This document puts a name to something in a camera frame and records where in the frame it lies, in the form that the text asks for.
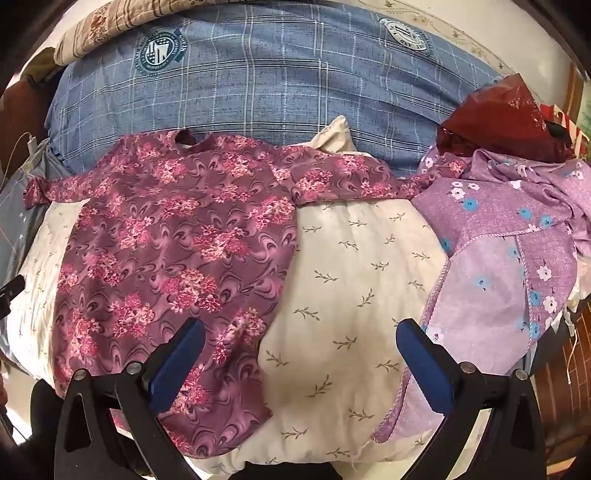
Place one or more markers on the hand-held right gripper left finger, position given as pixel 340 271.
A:
pixel 178 364

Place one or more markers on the purple floral garment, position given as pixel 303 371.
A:
pixel 485 217

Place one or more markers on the beige plaid floral blanket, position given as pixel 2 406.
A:
pixel 106 23

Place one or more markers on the olive green cloth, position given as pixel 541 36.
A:
pixel 40 69

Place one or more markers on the cream leaf print pillow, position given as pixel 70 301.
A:
pixel 346 286

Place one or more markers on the blue plaid quilt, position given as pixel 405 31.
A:
pixel 277 83

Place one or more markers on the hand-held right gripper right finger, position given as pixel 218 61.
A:
pixel 427 364

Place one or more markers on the pink floral shirt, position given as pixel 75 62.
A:
pixel 161 240

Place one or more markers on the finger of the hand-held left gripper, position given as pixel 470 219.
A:
pixel 10 295

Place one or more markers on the light blue star bedsheet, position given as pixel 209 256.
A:
pixel 23 212

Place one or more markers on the dark red plastic bag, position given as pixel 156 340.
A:
pixel 498 115

